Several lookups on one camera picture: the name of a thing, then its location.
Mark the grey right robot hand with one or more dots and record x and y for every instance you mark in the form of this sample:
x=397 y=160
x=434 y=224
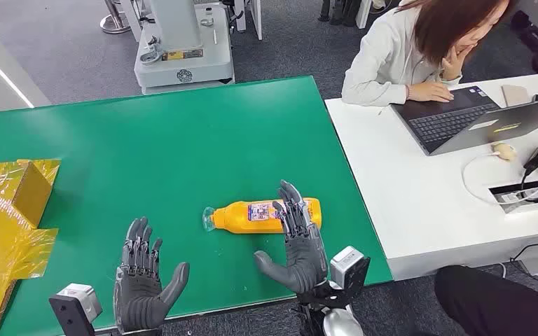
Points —
x=304 y=259

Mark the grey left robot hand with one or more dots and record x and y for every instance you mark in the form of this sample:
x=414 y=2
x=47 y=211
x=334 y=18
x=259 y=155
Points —
x=139 y=297

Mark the orange plastic bottle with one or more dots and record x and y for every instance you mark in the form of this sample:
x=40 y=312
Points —
x=236 y=218

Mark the white robot base machine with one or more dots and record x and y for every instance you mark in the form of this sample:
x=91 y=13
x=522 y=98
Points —
x=183 y=51

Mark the cardboard box with yellow film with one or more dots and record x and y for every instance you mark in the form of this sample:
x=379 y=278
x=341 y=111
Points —
x=0 y=222

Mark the person's leg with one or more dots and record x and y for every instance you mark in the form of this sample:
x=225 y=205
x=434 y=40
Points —
x=496 y=301

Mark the grey laptop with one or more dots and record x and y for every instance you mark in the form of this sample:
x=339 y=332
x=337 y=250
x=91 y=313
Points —
x=454 y=123

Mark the beige mouse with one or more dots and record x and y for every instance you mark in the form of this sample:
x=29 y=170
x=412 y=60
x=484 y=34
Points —
x=504 y=151

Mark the desk socket tray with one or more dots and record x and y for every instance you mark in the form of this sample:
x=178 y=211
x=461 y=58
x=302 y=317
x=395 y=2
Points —
x=524 y=197

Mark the beige notebook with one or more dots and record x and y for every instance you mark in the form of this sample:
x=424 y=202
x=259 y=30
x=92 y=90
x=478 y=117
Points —
x=515 y=95

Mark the chrome stand base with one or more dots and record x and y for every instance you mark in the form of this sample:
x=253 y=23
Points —
x=113 y=23

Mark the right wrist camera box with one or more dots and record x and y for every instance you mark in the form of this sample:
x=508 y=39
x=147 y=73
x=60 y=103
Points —
x=348 y=269

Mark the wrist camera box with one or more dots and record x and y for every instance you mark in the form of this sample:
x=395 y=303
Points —
x=348 y=269
x=76 y=306

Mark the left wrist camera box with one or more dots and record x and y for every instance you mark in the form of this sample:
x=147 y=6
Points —
x=76 y=306

